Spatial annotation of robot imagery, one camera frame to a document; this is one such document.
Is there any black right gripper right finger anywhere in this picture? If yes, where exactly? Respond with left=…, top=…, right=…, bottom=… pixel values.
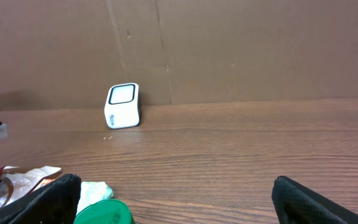
left=272, top=175, right=358, bottom=224

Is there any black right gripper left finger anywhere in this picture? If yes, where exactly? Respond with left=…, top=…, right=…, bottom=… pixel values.
left=0, top=174, right=81, bottom=224

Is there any white snack bag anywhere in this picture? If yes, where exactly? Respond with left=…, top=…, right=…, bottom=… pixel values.
left=0, top=166, right=61, bottom=208

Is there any teal snack pouch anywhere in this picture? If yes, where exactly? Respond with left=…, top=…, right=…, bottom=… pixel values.
left=76, top=182, right=114, bottom=214

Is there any green lidded jar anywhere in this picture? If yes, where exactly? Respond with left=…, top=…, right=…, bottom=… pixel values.
left=74, top=199, right=135, bottom=224

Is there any white barcode scanner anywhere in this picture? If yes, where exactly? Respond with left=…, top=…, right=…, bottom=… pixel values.
left=104, top=83, right=142, bottom=129

